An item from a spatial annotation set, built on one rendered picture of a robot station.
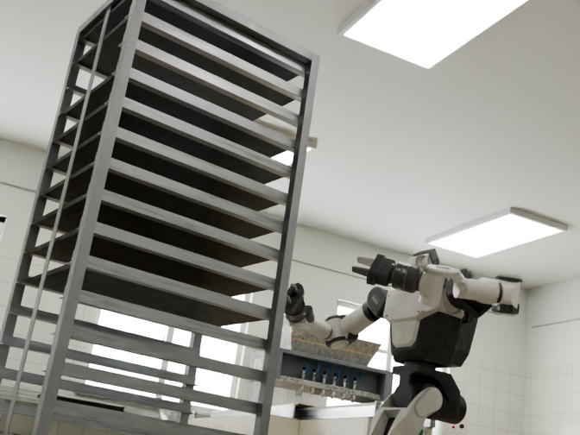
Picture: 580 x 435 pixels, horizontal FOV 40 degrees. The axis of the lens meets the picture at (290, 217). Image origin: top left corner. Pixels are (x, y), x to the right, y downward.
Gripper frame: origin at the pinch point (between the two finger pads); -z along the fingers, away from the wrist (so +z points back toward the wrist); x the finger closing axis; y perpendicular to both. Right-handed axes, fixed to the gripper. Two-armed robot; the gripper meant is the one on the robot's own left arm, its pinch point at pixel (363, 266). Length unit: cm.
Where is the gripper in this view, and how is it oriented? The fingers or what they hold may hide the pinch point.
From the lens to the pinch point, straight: 258.3
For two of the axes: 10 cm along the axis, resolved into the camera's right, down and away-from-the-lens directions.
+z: 9.1, 2.3, -3.5
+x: 4.1, -6.0, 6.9
